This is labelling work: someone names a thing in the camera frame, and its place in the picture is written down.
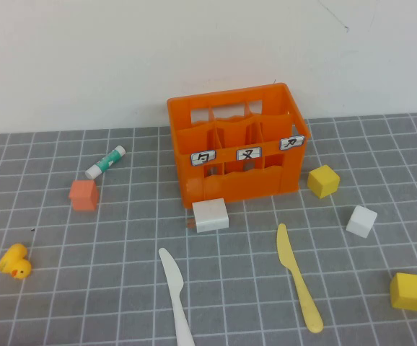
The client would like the white plastic knife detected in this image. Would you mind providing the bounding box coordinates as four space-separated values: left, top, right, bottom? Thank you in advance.
158 247 196 346

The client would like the orange plastic cutlery crate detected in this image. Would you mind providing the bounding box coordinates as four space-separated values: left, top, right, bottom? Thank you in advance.
167 82 312 209

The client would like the white paper label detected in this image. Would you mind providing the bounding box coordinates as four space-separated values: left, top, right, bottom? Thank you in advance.
236 146 263 162
279 135 306 151
190 150 217 167

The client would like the white power adapter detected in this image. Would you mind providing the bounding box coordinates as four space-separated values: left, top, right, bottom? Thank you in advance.
185 198 230 234

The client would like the green and white glue stick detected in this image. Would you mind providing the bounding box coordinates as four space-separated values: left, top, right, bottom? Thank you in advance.
84 145 127 180

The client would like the yellow plastic knife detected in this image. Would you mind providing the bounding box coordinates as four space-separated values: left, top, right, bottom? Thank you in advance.
276 223 324 333

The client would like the yellow cube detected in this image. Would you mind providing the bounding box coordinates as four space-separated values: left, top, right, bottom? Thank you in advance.
390 272 417 311
307 164 341 200

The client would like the salmon orange block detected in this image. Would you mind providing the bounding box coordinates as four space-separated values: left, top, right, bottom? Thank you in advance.
68 179 100 212

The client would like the gray grid mat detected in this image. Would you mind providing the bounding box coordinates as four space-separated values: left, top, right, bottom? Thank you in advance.
0 111 417 346

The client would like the white cube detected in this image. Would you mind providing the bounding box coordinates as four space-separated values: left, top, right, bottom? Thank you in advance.
346 205 379 239

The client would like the yellow rubber duck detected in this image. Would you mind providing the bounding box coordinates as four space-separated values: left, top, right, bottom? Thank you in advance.
0 243 32 280

